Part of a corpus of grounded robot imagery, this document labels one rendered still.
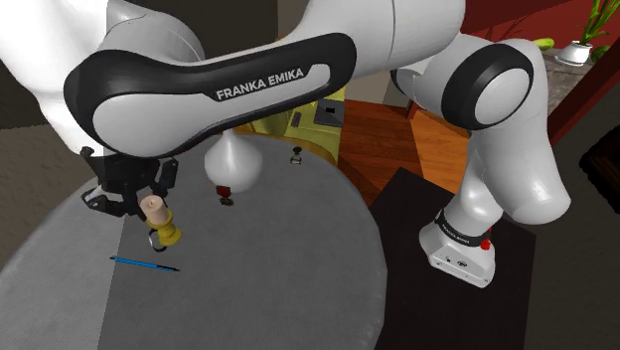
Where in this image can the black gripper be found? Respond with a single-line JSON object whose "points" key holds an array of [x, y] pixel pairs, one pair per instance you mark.
{"points": [[123, 174]]}

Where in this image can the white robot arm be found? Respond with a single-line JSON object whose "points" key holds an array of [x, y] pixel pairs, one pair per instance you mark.
{"points": [[436, 29]]}

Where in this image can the beige candle in yellow holder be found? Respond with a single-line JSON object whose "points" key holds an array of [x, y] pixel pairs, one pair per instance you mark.
{"points": [[164, 225]]}

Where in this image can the blue pen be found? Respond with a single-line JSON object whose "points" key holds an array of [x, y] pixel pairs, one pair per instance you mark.
{"points": [[140, 263]]}

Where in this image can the small red and dark object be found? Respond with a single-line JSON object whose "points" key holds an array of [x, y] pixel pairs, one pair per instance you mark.
{"points": [[224, 193]]}

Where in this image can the white bulbous vase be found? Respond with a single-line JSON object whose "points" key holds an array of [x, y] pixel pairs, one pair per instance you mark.
{"points": [[233, 165]]}

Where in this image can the round grey table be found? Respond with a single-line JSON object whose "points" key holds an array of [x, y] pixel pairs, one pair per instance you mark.
{"points": [[271, 271]]}

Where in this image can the small black and white object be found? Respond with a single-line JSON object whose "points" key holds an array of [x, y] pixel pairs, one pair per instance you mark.
{"points": [[296, 156]]}

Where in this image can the yellow cabinet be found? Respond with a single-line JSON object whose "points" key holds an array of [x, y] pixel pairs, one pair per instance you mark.
{"points": [[302, 128]]}

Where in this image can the dark robot stand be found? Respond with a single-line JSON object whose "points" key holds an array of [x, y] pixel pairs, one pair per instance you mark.
{"points": [[436, 315]]}

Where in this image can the green plant in white pot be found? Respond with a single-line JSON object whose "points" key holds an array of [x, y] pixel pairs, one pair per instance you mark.
{"points": [[575, 52]]}

